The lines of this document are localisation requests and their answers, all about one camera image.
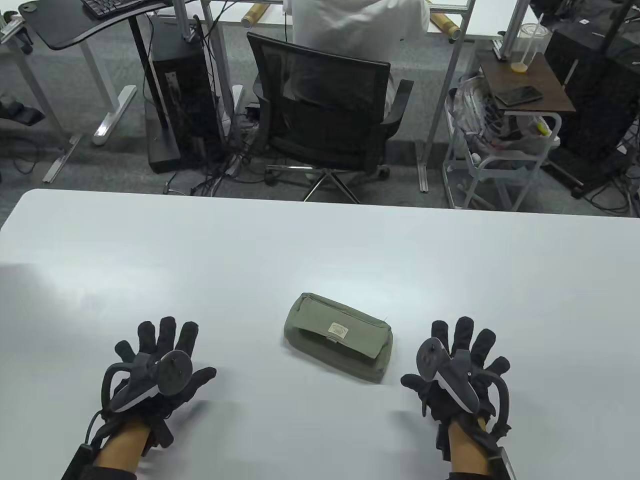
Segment person's right hand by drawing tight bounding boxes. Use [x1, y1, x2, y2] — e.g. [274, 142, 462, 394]
[400, 316, 512, 451]

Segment black floor cables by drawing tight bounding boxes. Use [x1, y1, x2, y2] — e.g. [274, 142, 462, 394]
[165, 140, 271, 197]

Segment black computer tower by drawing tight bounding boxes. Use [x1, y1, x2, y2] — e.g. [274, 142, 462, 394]
[147, 22, 227, 173]

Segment black curved standing desk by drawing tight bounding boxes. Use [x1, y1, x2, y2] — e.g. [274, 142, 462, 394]
[18, 0, 173, 51]

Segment clear plastic cup with straw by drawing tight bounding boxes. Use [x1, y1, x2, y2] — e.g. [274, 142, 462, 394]
[511, 14, 551, 73]

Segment person's right forearm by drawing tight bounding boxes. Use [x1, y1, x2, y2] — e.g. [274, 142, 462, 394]
[446, 419, 502, 480]

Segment black smartphone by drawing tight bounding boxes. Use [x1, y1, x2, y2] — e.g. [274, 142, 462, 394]
[494, 86, 544, 107]

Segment black wrist-mounted device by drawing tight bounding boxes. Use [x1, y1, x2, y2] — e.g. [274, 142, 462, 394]
[62, 442, 98, 480]
[492, 447, 518, 480]

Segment white cart with brown top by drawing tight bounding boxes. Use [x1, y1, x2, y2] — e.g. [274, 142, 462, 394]
[442, 50, 577, 211]

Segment cardboard tube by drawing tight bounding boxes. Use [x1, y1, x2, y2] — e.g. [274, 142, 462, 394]
[241, 2, 286, 27]
[430, 12, 462, 40]

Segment black keyboard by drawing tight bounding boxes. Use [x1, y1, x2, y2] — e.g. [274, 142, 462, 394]
[81, 0, 166, 20]

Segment clear plastic bag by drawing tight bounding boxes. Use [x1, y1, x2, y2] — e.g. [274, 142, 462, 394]
[446, 75, 506, 151]

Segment white desk leg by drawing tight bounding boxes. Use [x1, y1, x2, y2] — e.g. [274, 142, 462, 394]
[80, 42, 138, 147]

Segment black mesh office chair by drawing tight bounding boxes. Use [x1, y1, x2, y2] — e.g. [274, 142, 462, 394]
[246, 32, 415, 205]

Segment white background desk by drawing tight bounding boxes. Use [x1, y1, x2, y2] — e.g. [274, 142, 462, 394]
[200, 0, 506, 42]

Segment person's left hand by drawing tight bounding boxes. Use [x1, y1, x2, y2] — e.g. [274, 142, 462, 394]
[101, 316, 217, 449]

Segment large black equipment case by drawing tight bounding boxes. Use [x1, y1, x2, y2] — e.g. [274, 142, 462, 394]
[544, 22, 640, 163]

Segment green fabric pencil pouch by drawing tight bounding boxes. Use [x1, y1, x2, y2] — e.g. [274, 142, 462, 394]
[283, 293, 394, 384]

